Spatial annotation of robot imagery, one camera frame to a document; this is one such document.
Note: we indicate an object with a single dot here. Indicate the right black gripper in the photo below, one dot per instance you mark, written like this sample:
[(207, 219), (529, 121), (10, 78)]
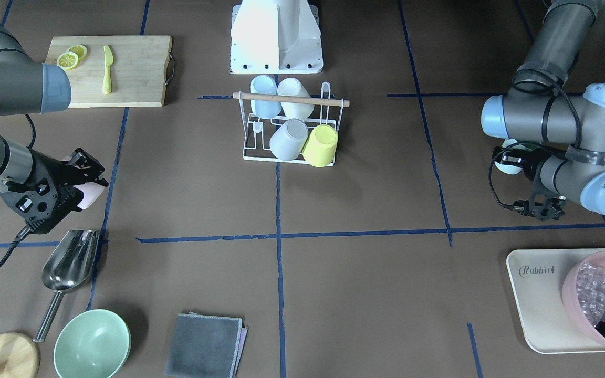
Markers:
[(56, 171)]

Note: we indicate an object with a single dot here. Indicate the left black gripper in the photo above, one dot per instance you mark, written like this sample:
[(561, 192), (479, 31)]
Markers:
[(530, 163)]

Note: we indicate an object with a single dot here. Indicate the pink cup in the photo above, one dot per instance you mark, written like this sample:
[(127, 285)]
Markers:
[(91, 195)]

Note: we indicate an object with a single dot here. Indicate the mint green cup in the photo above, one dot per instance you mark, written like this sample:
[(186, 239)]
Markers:
[(508, 168)]

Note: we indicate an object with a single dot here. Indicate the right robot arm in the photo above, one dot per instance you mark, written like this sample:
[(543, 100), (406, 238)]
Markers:
[(26, 87)]

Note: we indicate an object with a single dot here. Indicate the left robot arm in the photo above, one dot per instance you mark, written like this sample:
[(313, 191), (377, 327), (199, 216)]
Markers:
[(556, 139)]

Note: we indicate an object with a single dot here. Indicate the yellow cup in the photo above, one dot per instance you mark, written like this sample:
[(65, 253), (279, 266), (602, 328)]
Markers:
[(320, 148)]

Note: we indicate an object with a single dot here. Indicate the grey cup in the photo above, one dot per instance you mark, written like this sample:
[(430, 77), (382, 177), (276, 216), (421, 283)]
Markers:
[(287, 142)]

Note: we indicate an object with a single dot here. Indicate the beige plastic tray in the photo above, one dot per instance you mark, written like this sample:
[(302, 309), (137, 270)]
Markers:
[(538, 277)]

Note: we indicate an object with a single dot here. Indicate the metal scoop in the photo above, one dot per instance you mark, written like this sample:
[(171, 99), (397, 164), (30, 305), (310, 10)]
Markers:
[(67, 268)]

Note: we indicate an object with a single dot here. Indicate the pink ribbed bowl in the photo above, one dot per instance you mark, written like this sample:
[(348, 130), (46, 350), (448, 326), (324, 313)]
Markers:
[(583, 295)]

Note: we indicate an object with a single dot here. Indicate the wooden cutting board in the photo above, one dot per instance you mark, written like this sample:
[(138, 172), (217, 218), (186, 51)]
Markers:
[(139, 73)]

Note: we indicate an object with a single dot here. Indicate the lemon slice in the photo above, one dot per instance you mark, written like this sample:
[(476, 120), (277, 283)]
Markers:
[(80, 50), (68, 60)]

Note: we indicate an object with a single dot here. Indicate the yellow plastic knife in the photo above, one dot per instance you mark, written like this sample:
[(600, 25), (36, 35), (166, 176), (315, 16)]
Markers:
[(108, 62)]

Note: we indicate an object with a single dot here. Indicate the mint green bowl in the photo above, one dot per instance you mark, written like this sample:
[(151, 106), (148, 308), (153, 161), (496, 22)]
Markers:
[(96, 343)]

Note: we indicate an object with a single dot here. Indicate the wooden mug tree stand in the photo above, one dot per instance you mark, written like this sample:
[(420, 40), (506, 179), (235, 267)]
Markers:
[(19, 355)]

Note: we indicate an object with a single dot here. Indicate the grey folded cloth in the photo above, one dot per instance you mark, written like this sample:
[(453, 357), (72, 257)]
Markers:
[(205, 346)]

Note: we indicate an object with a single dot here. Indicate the white wire cup holder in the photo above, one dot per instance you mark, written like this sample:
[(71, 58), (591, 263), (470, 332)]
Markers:
[(267, 105)]

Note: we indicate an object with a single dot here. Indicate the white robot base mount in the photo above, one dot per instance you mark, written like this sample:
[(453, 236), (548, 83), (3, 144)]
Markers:
[(275, 37)]

